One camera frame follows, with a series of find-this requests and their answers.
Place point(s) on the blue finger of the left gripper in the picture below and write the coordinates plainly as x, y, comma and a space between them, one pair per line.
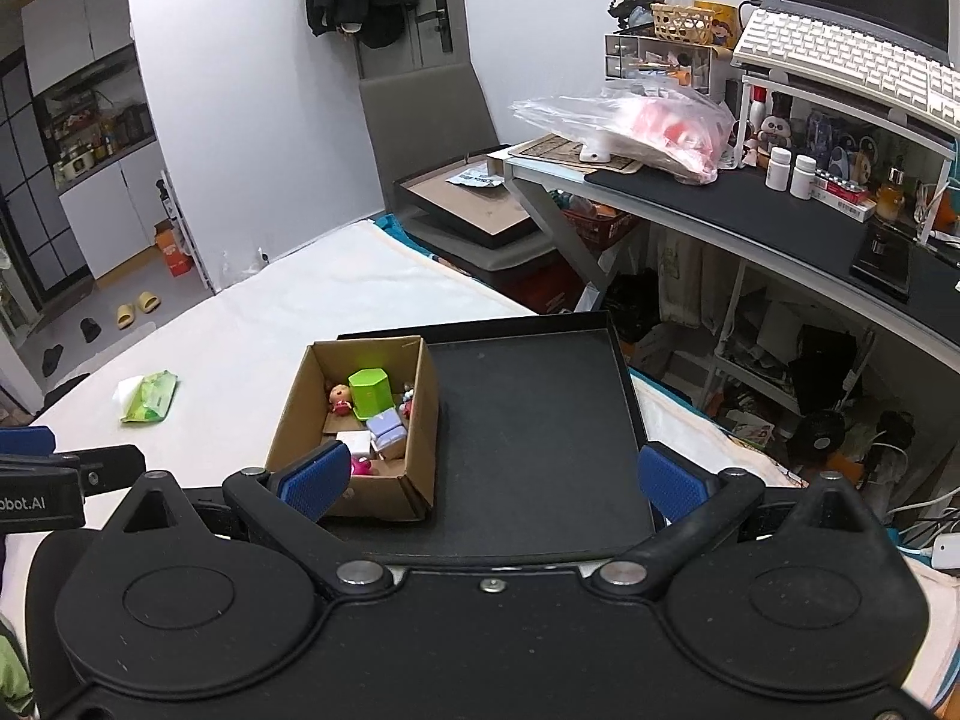
27, 440

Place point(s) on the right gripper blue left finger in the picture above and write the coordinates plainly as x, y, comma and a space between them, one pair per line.
313, 484

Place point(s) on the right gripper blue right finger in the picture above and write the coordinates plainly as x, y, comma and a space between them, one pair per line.
672, 484

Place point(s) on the pink doll figurine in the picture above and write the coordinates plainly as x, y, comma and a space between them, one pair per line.
362, 465

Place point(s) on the white charger plug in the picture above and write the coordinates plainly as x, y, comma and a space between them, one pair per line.
358, 443

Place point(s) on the brown hair doll figurine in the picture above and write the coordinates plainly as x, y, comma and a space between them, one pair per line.
340, 400

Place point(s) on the purple toy armchair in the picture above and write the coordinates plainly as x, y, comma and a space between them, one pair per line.
388, 434

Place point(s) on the green toy house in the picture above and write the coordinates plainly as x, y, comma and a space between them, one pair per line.
371, 392

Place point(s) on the red blue crab figurine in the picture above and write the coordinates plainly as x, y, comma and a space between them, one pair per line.
405, 404

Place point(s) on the green wet wipes pack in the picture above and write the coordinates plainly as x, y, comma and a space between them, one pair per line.
147, 399

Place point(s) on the black shallow tray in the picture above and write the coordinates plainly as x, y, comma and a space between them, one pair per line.
539, 437

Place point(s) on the yellow slipper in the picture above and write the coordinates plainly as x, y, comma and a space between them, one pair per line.
125, 316
148, 302

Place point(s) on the orange carton box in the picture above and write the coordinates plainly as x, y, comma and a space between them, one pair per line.
169, 240

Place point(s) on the red plastic basket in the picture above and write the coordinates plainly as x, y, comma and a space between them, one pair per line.
598, 226

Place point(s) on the grey curved desk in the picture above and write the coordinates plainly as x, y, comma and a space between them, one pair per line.
800, 240

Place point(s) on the white pill bottle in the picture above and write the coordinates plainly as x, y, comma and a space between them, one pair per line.
778, 171
804, 175

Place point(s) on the silver foil packet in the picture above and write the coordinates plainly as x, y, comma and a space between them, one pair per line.
477, 177

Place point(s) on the clear plastic bag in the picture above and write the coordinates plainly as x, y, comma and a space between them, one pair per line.
656, 123

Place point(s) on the grey chair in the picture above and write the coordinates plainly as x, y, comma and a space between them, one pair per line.
422, 119

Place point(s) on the clear drawer organizer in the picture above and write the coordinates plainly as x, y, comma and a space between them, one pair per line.
632, 56

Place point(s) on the wicker basket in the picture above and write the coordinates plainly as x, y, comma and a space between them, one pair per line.
680, 24

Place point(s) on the white keyboard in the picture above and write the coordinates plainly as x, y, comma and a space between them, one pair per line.
854, 62

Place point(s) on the black picture frame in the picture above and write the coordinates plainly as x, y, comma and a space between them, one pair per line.
490, 218

